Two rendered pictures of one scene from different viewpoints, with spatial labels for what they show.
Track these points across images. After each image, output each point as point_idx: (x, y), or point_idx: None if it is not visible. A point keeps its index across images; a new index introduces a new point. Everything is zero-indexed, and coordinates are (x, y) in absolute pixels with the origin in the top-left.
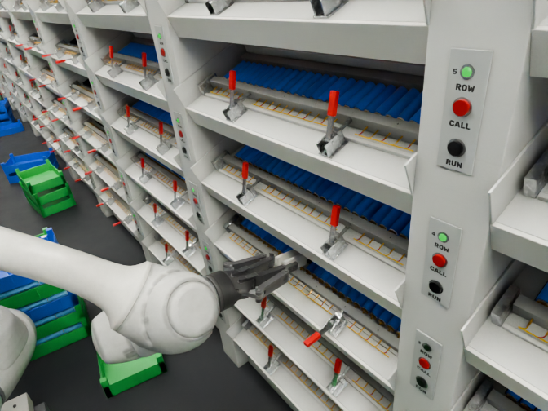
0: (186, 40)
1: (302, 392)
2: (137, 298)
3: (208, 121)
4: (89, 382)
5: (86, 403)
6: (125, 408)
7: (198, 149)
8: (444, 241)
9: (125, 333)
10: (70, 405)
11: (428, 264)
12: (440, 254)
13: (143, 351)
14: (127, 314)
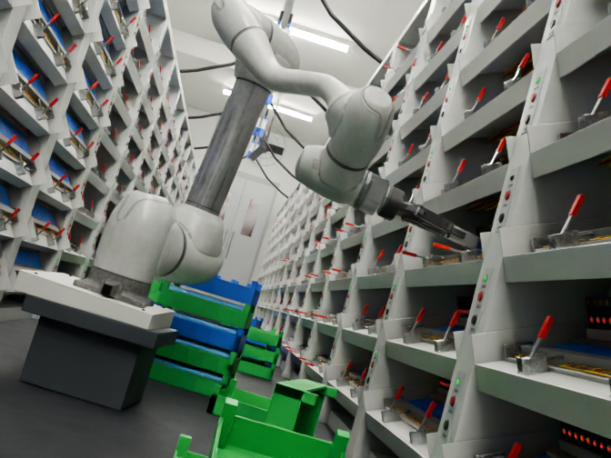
0: (466, 92)
1: (407, 429)
2: (352, 92)
3: (452, 135)
4: (196, 403)
5: (185, 404)
6: (217, 420)
7: (435, 174)
8: (537, 83)
9: (333, 109)
10: (171, 399)
11: (528, 107)
12: (535, 93)
13: (325, 162)
14: (342, 95)
